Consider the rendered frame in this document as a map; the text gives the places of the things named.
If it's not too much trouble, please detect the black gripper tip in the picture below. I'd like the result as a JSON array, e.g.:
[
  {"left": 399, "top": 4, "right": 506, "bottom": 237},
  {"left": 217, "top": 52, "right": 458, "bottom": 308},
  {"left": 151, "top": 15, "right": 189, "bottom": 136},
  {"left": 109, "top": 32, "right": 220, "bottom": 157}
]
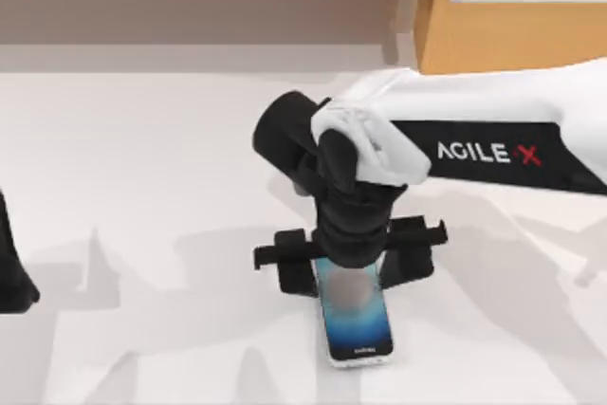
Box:
[{"left": 0, "top": 190, "right": 42, "bottom": 317}]

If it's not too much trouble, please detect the wooden cupboard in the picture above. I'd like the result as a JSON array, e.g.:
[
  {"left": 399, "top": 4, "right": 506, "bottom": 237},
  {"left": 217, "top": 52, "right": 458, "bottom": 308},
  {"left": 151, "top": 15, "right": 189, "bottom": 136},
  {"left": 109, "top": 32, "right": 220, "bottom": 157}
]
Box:
[{"left": 414, "top": 0, "right": 607, "bottom": 77}]

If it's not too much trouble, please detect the black smartphone with blue screen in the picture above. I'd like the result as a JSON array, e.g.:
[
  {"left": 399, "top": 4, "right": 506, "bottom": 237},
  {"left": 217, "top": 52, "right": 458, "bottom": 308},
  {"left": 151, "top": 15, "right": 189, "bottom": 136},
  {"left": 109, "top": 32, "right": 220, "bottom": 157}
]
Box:
[{"left": 312, "top": 255, "right": 395, "bottom": 371}]

